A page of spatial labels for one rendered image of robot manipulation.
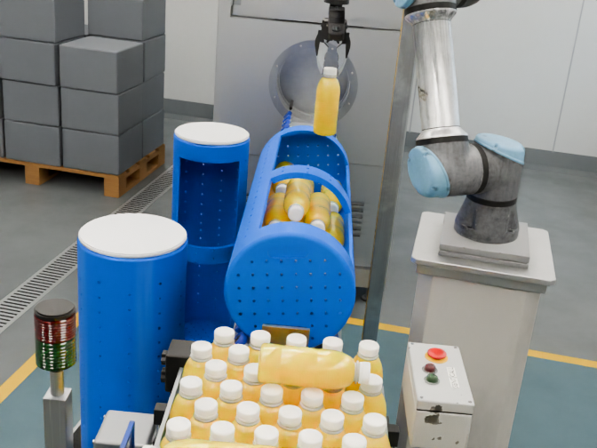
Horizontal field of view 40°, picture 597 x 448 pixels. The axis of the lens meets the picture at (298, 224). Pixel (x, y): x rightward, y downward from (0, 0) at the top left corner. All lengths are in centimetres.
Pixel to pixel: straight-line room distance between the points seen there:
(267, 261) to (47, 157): 387
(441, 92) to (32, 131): 397
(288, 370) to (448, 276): 60
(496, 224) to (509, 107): 488
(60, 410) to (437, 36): 110
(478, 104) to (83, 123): 315
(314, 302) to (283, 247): 14
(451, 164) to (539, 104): 499
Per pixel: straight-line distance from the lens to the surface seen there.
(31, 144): 554
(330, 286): 176
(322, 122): 239
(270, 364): 143
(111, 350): 219
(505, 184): 191
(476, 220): 193
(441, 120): 184
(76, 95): 530
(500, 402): 205
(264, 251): 173
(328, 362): 143
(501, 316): 194
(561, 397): 373
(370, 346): 161
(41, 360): 137
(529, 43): 670
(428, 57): 186
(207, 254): 313
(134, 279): 208
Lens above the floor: 189
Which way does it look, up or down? 22 degrees down
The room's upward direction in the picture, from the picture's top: 5 degrees clockwise
